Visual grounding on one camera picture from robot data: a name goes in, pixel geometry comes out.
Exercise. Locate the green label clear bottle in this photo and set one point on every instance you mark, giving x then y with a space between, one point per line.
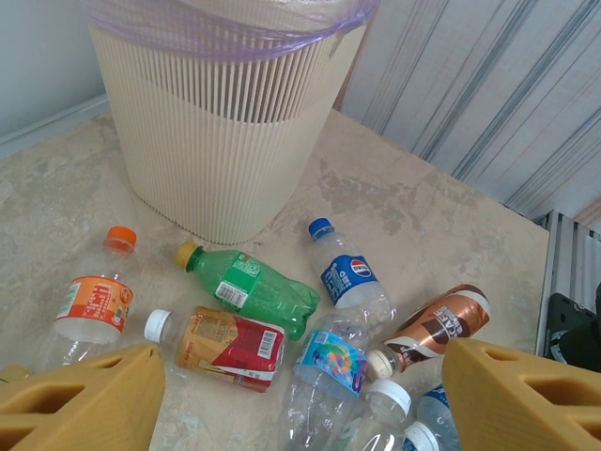
387 399

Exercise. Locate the purple plastic bin liner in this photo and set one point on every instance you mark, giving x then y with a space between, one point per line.
211 28

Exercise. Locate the beige ribbed waste bin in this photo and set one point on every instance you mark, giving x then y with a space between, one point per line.
211 164

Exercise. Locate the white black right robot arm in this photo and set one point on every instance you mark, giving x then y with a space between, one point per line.
577 329

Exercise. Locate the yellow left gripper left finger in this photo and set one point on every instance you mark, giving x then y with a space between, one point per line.
80 409

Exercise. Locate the red gold label tea bottle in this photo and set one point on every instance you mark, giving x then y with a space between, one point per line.
235 347

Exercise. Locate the colourful label clear bottle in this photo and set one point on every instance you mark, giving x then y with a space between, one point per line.
333 362

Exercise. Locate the orange label orange cap bottle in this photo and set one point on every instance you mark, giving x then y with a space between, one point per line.
94 300

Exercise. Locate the blue label white cap bottle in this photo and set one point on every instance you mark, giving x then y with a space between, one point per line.
434 404

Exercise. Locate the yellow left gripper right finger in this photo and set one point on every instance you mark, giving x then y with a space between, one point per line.
516 404

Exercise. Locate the brown coffee drink bottle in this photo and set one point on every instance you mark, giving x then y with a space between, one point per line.
436 324

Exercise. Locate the blue cap cola logo bottle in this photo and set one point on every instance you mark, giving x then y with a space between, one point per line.
349 277

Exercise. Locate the green soda bottle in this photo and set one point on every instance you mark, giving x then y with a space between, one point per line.
263 291

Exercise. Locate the aluminium table edge rail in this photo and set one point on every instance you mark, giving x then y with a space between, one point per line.
47 127

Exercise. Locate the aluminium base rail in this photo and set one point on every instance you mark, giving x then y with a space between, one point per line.
563 253

